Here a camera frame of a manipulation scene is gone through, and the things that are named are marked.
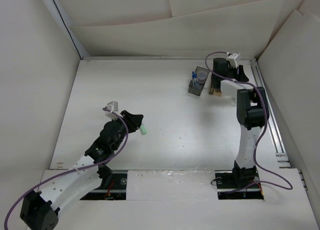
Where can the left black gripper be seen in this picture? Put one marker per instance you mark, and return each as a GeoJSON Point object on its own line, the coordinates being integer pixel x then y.
{"type": "Point", "coordinates": [134, 121]}

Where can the green pastel highlighter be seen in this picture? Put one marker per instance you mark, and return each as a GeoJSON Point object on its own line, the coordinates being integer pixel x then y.
{"type": "Point", "coordinates": [143, 129]}

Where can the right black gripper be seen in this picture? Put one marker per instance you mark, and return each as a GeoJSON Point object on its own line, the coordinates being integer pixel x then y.
{"type": "Point", "coordinates": [241, 75]}

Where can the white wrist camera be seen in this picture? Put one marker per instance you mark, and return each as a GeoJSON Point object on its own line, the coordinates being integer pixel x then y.
{"type": "Point", "coordinates": [110, 108]}
{"type": "Point", "coordinates": [233, 58]}

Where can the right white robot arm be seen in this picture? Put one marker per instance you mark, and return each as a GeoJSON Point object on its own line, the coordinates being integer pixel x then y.
{"type": "Point", "coordinates": [252, 113]}

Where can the clear tape dispenser roll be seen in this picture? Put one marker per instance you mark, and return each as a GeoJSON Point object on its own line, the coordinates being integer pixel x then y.
{"type": "Point", "coordinates": [202, 76]}

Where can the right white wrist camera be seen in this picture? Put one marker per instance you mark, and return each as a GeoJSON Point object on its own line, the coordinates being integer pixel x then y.
{"type": "Point", "coordinates": [233, 58]}

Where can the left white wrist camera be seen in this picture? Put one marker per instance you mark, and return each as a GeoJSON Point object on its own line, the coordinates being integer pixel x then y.
{"type": "Point", "coordinates": [110, 108]}

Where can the blue cap glue bottle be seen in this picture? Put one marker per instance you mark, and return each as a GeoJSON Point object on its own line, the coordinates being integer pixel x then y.
{"type": "Point", "coordinates": [195, 82]}

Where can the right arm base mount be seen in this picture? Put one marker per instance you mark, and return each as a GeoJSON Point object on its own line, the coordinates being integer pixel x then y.
{"type": "Point", "coordinates": [228, 188]}

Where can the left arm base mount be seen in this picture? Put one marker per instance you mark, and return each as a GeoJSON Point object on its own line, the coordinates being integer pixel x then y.
{"type": "Point", "coordinates": [115, 190]}

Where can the aluminium rail right side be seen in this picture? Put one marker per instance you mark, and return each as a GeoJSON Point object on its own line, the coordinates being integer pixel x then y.
{"type": "Point", "coordinates": [272, 127]}

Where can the dark grey transparent container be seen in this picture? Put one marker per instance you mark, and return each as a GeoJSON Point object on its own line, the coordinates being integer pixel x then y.
{"type": "Point", "coordinates": [193, 90]}

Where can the orange transparent container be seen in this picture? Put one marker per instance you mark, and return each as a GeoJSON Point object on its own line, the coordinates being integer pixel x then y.
{"type": "Point", "coordinates": [215, 92]}

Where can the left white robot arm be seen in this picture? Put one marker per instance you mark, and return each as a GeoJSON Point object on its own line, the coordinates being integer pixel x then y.
{"type": "Point", "coordinates": [43, 209]}

